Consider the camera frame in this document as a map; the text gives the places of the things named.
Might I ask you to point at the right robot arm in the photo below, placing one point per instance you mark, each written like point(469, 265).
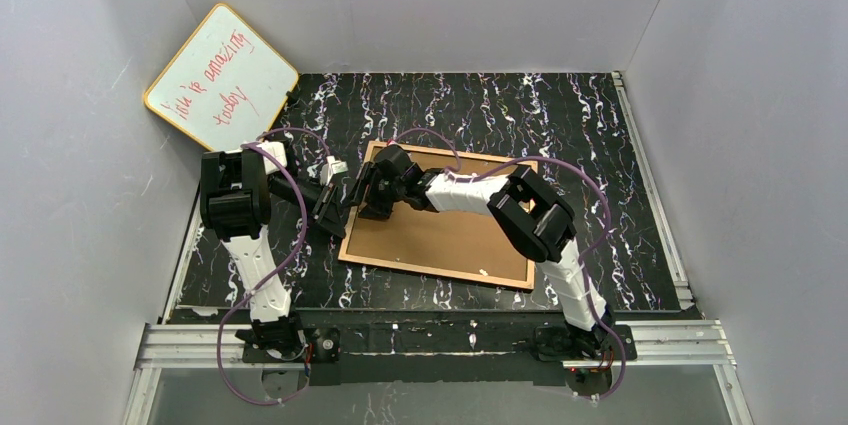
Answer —
point(536, 220)

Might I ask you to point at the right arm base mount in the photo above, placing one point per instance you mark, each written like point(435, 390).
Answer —
point(567, 343)

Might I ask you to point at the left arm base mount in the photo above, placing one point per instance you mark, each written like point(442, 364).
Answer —
point(285, 346)

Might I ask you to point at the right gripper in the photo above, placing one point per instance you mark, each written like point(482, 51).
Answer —
point(370, 190)

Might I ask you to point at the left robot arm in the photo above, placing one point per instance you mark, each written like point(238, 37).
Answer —
point(236, 191)

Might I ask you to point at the wooden picture frame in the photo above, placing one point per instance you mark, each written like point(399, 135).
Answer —
point(430, 270)

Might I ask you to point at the white board yellow rim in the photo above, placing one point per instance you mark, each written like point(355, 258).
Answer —
point(225, 85)

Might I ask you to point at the aluminium rail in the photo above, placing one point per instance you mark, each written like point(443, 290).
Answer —
point(366, 347)

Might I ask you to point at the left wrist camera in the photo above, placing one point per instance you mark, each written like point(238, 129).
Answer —
point(332, 171)

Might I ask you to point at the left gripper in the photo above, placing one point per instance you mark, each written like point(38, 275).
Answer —
point(324, 208)

